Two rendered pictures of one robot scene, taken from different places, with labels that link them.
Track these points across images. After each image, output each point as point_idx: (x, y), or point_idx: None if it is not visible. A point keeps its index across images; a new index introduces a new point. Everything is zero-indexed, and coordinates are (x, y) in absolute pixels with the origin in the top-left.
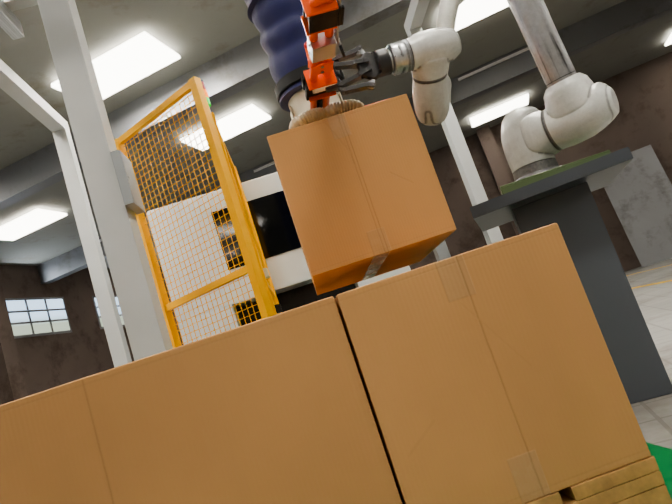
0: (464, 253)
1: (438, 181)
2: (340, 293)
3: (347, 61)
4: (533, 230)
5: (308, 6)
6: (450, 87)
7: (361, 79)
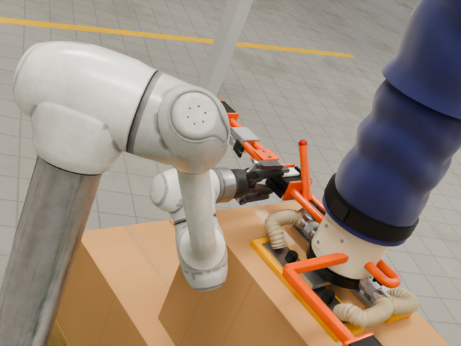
0: (118, 226)
1: (171, 283)
2: (167, 220)
3: (262, 169)
4: (86, 231)
5: None
6: (176, 246)
7: (253, 192)
